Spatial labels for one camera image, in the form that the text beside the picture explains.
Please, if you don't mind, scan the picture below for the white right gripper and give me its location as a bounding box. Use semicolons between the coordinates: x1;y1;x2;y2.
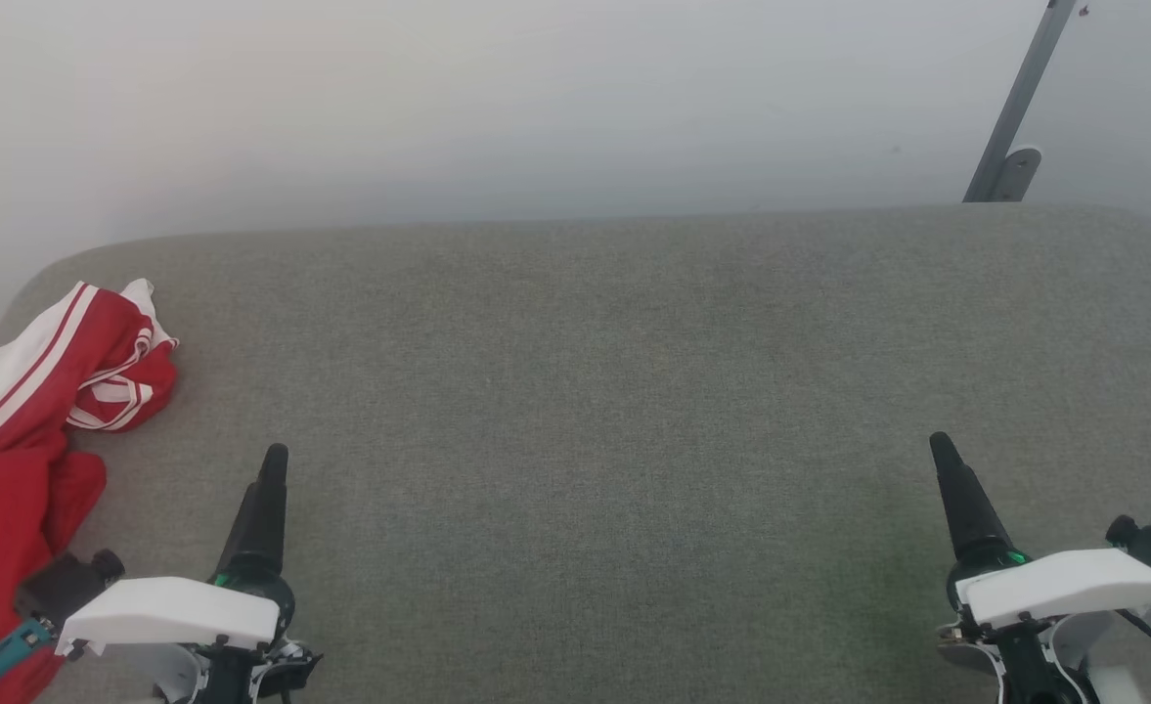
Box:
929;432;1151;704

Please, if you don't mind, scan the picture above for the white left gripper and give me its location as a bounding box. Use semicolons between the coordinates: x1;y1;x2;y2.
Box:
55;444;323;704

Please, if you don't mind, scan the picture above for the red and white garment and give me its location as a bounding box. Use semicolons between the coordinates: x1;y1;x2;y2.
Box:
0;279;180;704

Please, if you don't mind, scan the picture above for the grey metal pole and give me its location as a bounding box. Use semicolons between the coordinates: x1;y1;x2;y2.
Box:
963;0;1085;203

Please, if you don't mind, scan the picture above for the teal camera cable plug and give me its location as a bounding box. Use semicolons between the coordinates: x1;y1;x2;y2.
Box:
0;618;56;697

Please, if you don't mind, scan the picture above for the grey rounded pole bracket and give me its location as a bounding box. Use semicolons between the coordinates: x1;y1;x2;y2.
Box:
996;146;1043;203

